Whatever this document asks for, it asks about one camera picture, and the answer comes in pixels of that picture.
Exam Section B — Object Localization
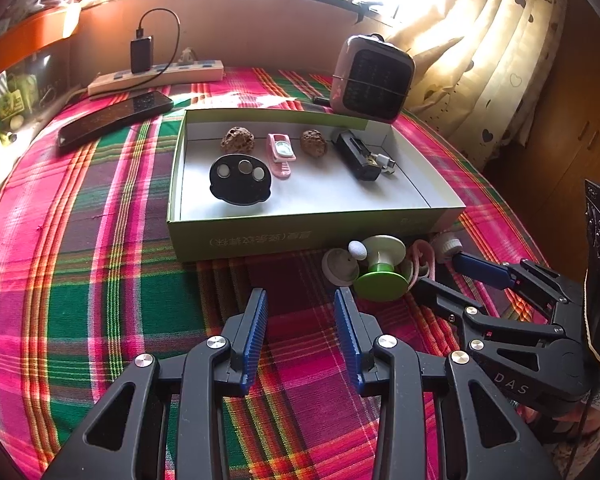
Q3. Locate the black remote control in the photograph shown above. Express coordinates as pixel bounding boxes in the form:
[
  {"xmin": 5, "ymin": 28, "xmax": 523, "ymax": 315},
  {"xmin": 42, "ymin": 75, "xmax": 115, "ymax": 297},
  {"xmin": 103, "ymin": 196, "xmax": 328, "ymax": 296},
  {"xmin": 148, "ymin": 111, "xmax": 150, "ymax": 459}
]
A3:
[{"xmin": 57, "ymin": 91, "xmax": 175, "ymax": 153}]

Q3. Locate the green and white spool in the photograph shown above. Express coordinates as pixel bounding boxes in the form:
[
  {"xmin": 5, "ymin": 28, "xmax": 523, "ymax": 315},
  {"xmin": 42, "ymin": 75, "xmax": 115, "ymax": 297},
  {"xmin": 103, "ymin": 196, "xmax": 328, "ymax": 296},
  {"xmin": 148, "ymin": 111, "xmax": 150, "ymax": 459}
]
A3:
[{"xmin": 352, "ymin": 235, "xmax": 410, "ymax": 302}]

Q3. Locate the silver and white adapter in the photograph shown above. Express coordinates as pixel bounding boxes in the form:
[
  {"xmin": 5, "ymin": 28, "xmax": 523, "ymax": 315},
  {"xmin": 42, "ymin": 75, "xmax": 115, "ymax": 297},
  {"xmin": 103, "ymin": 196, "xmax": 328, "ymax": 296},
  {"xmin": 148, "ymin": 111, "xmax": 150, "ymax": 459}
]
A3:
[{"xmin": 365, "ymin": 152, "xmax": 397, "ymax": 176}]

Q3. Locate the green printed box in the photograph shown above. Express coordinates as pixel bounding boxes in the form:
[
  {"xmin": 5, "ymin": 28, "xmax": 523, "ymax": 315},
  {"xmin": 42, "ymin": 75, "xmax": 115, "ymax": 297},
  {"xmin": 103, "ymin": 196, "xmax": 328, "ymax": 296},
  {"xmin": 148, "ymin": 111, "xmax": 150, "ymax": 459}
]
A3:
[{"xmin": 0, "ymin": 74, "xmax": 38, "ymax": 133}]

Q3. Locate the beige power strip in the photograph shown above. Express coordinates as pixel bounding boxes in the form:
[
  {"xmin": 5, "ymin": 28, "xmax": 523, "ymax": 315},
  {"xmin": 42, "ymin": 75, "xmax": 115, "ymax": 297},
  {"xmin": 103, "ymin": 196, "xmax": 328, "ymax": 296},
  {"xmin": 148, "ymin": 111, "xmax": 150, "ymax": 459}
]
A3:
[{"xmin": 87, "ymin": 60, "xmax": 225, "ymax": 96}]

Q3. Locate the orange shelf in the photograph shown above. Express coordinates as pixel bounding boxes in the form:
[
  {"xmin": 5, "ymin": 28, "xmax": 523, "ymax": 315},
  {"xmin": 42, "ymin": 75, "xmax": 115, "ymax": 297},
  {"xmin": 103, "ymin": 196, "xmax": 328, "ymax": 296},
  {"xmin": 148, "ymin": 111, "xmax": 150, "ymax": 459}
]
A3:
[{"xmin": 0, "ymin": 7, "xmax": 81, "ymax": 78}]

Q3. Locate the black charging adapter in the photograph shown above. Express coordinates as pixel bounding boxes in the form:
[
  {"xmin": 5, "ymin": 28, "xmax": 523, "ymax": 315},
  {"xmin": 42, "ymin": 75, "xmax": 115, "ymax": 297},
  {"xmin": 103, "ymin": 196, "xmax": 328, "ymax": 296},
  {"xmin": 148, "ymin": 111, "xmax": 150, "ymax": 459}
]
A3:
[{"xmin": 130, "ymin": 36, "xmax": 153, "ymax": 74}]

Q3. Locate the wooden cabinet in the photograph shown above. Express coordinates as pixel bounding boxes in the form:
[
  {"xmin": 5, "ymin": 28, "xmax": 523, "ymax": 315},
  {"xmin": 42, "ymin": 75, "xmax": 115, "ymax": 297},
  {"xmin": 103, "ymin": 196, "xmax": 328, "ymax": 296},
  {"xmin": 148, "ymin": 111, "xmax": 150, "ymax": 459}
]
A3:
[{"xmin": 485, "ymin": 0, "xmax": 600, "ymax": 281}]

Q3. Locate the small pink space heater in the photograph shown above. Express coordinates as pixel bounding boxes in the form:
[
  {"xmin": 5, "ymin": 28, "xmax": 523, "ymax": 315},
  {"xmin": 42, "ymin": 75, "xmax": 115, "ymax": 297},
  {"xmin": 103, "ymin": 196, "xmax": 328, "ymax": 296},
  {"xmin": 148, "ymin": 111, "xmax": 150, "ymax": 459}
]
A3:
[{"xmin": 330, "ymin": 34, "xmax": 416, "ymax": 125}]

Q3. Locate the black battery charger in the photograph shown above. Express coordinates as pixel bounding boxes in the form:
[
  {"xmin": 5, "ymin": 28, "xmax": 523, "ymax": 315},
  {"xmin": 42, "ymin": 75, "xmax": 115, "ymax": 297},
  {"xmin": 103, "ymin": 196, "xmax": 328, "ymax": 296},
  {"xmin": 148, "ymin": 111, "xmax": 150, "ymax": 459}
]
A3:
[{"xmin": 331, "ymin": 129, "xmax": 382, "ymax": 182}]

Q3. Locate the green and white cardboard box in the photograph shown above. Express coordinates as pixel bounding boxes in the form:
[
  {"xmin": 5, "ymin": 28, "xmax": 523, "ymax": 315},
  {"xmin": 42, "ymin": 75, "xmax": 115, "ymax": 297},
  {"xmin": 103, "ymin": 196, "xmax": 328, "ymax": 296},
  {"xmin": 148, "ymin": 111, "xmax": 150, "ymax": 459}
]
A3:
[{"xmin": 166, "ymin": 107, "xmax": 467, "ymax": 262}]

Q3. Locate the cream heart print curtain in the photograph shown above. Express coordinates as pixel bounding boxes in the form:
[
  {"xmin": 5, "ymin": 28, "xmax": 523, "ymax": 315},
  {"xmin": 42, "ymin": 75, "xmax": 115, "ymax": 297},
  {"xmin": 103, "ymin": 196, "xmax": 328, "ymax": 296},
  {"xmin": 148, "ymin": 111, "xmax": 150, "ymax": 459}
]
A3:
[{"xmin": 385, "ymin": 0, "xmax": 571, "ymax": 158}]

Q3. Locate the plaid blanket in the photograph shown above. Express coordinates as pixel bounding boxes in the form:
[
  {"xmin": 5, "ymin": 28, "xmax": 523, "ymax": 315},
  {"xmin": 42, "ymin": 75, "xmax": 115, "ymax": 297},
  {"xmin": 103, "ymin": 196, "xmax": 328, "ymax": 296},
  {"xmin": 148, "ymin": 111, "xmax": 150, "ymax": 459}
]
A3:
[{"xmin": 0, "ymin": 65, "xmax": 551, "ymax": 480}]

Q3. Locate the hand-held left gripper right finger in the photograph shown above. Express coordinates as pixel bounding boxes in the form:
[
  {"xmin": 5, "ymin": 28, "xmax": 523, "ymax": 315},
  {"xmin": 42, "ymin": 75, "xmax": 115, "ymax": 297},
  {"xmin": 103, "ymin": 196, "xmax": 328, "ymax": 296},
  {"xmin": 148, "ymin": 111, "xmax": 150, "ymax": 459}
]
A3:
[{"xmin": 333, "ymin": 287, "xmax": 556, "ymax": 480}]

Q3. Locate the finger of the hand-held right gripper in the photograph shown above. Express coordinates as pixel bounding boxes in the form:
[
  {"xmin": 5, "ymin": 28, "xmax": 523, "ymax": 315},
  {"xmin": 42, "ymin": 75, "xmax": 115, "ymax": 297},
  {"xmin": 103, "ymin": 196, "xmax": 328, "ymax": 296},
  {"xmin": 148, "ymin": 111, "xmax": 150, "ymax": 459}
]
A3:
[
  {"xmin": 452, "ymin": 251, "xmax": 588, "ymax": 333},
  {"xmin": 411, "ymin": 276, "xmax": 568, "ymax": 386}
]

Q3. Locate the black round disc with buttons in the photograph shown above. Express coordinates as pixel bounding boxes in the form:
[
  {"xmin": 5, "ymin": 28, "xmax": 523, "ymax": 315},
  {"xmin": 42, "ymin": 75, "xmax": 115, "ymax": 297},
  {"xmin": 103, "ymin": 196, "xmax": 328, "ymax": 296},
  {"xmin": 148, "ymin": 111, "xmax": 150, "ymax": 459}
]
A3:
[{"xmin": 209, "ymin": 156, "xmax": 272, "ymax": 207}]

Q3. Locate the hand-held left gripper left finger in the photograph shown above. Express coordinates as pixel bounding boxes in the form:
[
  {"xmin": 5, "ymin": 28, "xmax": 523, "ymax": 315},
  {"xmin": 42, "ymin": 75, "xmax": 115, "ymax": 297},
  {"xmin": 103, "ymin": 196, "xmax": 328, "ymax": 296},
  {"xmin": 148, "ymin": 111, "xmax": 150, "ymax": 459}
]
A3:
[{"xmin": 40, "ymin": 287, "xmax": 270, "ymax": 480}]

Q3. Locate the pink and green case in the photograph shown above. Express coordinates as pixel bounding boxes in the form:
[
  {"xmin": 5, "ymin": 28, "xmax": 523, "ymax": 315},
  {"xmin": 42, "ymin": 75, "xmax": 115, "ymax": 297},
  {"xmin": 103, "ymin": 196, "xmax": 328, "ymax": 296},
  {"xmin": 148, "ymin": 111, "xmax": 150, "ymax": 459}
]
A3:
[{"xmin": 266, "ymin": 132, "xmax": 297, "ymax": 179}]

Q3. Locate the pink plastic clip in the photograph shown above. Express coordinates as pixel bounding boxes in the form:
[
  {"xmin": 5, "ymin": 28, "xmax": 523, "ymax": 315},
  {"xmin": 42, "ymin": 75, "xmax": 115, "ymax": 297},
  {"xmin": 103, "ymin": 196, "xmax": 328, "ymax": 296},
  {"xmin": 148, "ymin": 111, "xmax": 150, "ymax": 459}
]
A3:
[{"xmin": 402, "ymin": 239, "xmax": 437, "ymax": 291}]

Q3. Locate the large carved brown walnut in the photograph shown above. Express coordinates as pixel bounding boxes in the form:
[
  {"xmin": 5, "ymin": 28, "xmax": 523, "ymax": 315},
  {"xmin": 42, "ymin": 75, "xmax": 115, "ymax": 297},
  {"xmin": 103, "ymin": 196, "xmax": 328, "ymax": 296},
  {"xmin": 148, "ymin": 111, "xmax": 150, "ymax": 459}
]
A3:
[{"xmin": 221, "ymin": 127, "xmax": 256, "ymax": 153}]

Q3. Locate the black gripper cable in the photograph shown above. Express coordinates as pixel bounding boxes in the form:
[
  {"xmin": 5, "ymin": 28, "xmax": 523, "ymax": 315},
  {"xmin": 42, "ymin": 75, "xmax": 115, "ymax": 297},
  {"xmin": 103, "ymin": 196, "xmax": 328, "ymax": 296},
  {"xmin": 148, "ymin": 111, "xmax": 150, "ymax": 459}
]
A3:
[{"xmin": 567, "ymin": 395, "xmax": 592, "ymax": 480}]

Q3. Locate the black charging cable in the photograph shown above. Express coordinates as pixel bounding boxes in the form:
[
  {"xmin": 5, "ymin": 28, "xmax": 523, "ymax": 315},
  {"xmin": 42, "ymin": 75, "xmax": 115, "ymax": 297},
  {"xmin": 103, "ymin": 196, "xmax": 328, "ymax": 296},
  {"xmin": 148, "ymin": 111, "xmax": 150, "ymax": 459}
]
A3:
[{"xmin": 137, "ymin": 8, "xmax": 181, "ymax": 78}]

